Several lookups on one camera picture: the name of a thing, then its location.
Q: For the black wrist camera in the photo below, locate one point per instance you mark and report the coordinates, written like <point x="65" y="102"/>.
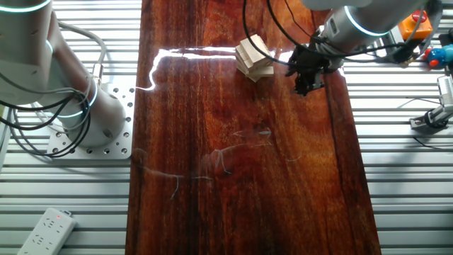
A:
<point x="403" y="55"/>

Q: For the light wooden Jenga block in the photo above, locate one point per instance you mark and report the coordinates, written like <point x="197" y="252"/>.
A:
<point x="266" y="71"/>

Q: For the dark red wooden board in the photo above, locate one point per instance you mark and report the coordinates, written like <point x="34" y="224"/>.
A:
<point x="247" y="177"/>

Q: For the silver perforated base plate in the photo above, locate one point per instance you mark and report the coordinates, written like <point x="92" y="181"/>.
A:
<point x="120" y="141"/>

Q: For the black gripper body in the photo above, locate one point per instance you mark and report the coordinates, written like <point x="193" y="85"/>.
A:
<point x="320" y="56"/>

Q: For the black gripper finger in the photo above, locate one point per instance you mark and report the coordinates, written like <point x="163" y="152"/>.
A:
<point x="293" y="63"/>
<point x="306" y="85"/>

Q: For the silver camera stand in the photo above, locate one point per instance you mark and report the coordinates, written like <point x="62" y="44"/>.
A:
<point x="433" y="118"/>

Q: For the light wooden Jenga tower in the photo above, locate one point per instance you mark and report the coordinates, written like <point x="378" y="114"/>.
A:
<point x="258" y="49"/>

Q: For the orange and blue objects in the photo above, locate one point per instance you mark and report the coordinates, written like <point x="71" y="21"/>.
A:
<point x="415" y="25"/>

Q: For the white power strip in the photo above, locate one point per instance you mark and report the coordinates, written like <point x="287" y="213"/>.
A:
<point x="46" y="233"/>

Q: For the silver camera bracket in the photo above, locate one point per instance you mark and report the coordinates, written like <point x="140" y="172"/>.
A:
<point x="394" y="40"/>

